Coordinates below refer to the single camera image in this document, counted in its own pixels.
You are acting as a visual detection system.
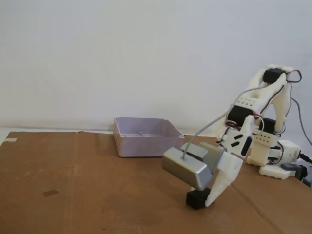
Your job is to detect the grey plastic box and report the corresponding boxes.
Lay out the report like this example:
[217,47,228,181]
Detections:
[113,117,185,158]

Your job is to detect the grey table clamp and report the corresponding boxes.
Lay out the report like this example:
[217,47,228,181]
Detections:
[281,163,310,182]

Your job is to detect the brown cardboard sheet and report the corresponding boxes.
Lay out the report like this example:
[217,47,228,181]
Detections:
[0,131,312,234]

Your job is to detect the black power cable plug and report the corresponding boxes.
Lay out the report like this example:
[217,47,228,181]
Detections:
[298,152,312,164]

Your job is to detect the black rectangular block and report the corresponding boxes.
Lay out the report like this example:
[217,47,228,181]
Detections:
[186,187,211,211]

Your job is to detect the silver webcam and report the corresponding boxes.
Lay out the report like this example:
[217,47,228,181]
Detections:
[162,147,213,192]

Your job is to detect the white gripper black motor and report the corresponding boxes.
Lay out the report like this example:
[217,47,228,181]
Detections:
[191,136,254,207]

